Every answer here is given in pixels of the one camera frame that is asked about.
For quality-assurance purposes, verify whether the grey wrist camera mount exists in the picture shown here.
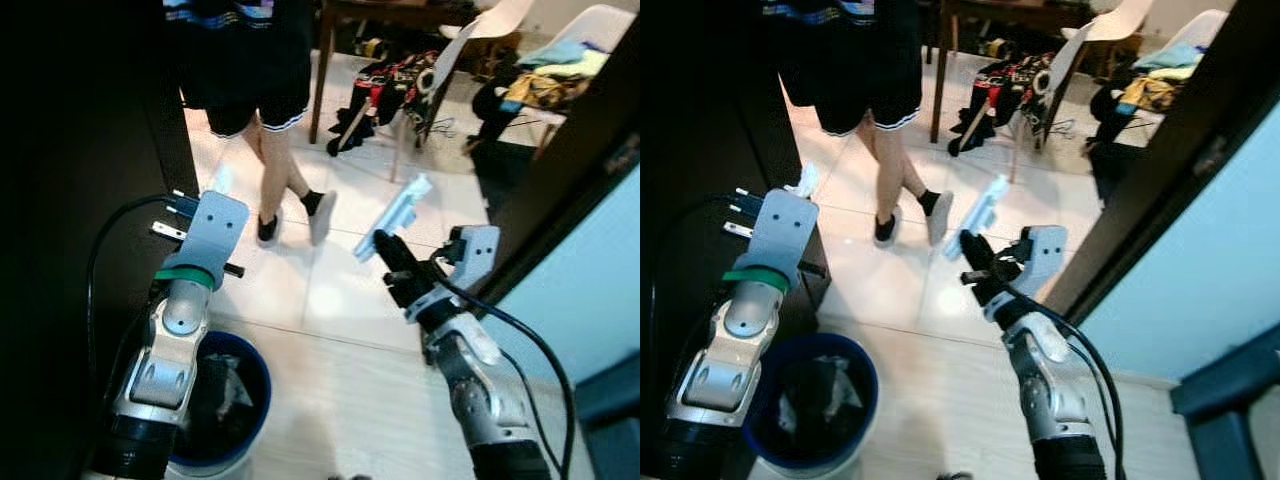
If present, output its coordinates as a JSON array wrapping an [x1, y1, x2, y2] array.
[[755, 190, 821, 276], [1015, 225, 1069, 296], [445, 225, 501, 296], [185, 190, 251, 281]]

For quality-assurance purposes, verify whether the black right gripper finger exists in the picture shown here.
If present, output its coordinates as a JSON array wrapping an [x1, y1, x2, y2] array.
[[372, 230, 423, 286], [958, 230, 1004, 283]]

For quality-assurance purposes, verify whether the black clothes heap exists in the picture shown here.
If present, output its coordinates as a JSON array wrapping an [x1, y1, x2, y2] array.
[[465, 78, 546, 226], [1085, 85, 1146, 211]]

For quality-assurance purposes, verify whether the dark brown wooden table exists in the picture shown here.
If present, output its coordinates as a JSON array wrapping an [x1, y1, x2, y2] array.
[[310, 0, 501, 146], [925, 0, 1111, 146]]

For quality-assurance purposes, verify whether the black bin liner bag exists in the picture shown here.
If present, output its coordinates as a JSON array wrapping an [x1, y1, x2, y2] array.
[[765, 350, 869, 466], [190, 345, 263, 466]]

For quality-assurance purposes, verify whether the black and red clothes pile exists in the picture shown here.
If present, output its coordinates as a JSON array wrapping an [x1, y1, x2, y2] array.
[[945, 50, 1061, 156], [328, 50, 446, 156]]

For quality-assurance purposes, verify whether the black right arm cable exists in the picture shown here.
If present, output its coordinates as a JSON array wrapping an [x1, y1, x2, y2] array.
[[1010, 280, 1126, 480], [430, 255, 581, 480]]

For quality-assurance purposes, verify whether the blue round trash bin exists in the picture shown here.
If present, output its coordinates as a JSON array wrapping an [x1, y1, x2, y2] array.
[[745, 333, 881, 479], [165, 330, 273, 479]]

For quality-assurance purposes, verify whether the dark open door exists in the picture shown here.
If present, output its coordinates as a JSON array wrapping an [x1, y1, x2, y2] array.
[[0, 0, 196, 480], [640, 0, 831, 480]]

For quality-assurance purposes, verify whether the person in black shorts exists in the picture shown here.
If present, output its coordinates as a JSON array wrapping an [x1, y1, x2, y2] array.
[[165, 0, 341, 248], [765, 0, 956, 248]]

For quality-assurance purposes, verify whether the white plastic chair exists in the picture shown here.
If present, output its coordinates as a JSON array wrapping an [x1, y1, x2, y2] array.
[[1005, 0, 1151, 186], [1160, 8, 1231, 121], [390, 0, 536, 186], [545, 5, 638, 151]]

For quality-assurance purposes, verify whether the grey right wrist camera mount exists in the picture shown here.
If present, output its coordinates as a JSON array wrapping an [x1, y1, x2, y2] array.
[[445, 225, 501, 296], [1015, 225, 1069, 296]]

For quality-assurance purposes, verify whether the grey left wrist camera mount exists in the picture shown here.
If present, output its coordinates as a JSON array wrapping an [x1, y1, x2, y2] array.
[[755, 190, 821, 276], [185, 190, 251, 281]]

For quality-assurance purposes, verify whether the yellow and teal clothes pile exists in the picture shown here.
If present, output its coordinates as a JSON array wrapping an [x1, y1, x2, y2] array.
[[500, 38, 611, 111], [1120, 40, 1201, 113]]

